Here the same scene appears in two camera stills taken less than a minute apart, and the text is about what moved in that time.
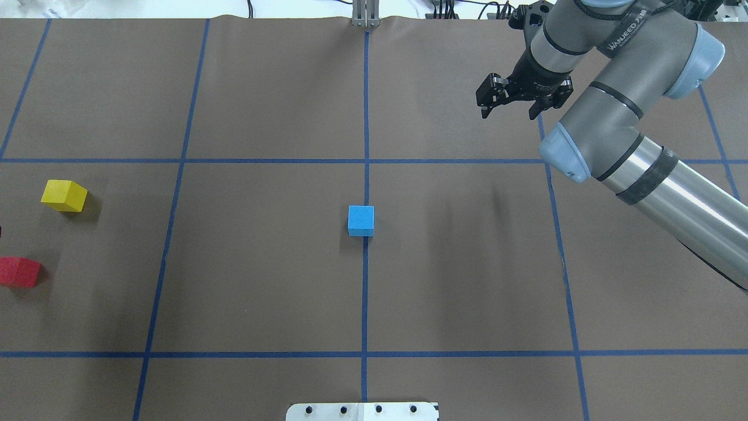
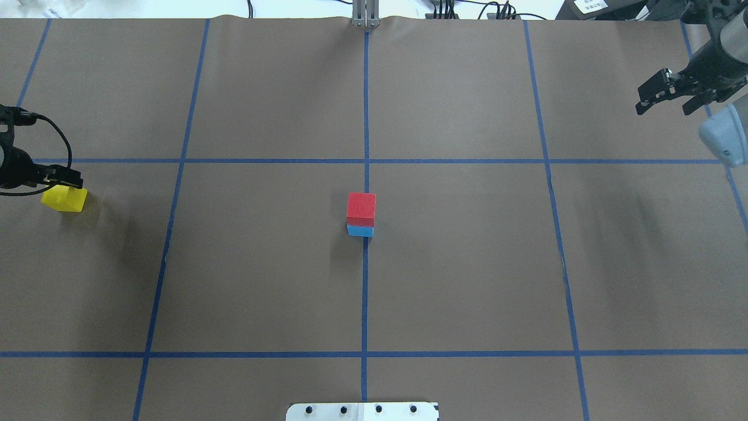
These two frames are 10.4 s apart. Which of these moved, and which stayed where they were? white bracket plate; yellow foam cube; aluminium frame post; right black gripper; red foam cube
Moved: right black gripper; red foam cube
Stayed: white bracket plate; yellow foam cube; aluminium frame post
